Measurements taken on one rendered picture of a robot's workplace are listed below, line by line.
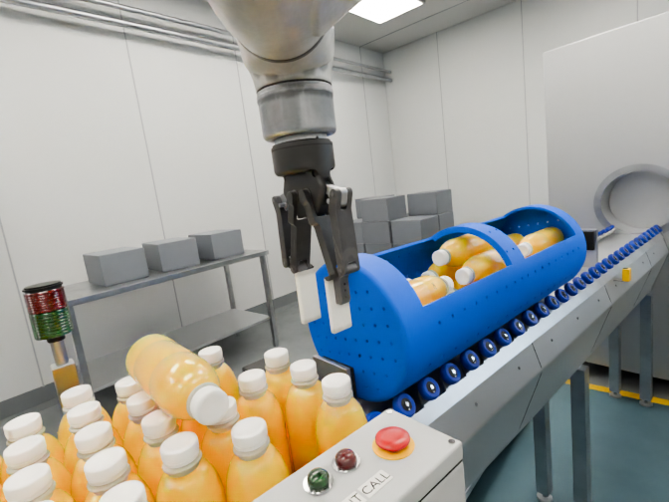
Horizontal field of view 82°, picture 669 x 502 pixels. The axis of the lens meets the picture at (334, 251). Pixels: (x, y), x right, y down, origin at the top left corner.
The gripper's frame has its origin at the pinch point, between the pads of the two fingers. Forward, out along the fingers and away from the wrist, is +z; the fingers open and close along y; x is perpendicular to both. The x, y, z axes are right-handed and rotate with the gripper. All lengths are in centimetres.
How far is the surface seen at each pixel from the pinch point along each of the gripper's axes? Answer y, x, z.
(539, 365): 2, -68, 38
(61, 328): 49, 25, 5
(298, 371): 6.2, 1.4, 10.8
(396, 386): 4.9, -17.2, 21.3
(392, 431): -12.7, 2.7, 11.4
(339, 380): -1.0, -0.3, 10.8
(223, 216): 355, -149, 1
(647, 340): 8, -213, 85
